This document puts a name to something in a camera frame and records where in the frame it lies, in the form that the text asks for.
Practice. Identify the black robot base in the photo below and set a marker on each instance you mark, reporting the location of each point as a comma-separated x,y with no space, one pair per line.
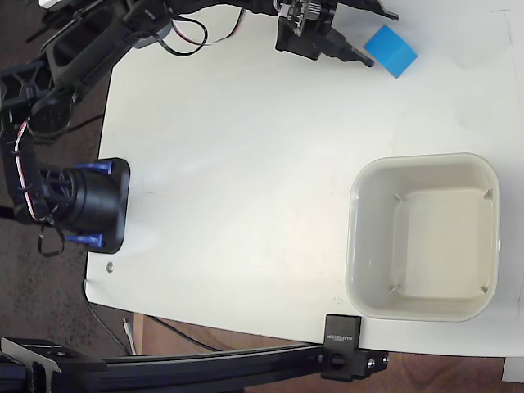
102,204

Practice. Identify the blue cube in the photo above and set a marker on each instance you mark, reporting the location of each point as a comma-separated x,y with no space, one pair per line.
391,51

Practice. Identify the small silver screw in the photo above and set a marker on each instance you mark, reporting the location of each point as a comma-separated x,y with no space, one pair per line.
109,267

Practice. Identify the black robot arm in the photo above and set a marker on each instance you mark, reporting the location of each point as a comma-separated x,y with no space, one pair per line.
82,45

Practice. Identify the blue table clamp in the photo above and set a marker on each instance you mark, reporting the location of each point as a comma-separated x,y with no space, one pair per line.
84,239
96,168

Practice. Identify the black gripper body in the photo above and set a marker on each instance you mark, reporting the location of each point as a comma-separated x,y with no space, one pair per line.
303,45

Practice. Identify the gripper camera board with lens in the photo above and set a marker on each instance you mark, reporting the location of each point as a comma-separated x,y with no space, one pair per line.
301,14

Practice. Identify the gray device housing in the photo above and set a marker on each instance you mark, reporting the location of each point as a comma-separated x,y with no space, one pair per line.
143,42

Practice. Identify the silver metal bracket plate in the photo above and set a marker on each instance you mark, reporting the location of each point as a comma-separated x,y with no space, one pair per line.
24,352

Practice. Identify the white square plastic bin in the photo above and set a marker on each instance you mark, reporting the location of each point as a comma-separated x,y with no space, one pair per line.
442,245

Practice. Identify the black table clamp block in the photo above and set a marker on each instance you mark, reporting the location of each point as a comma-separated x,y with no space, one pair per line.
341,340

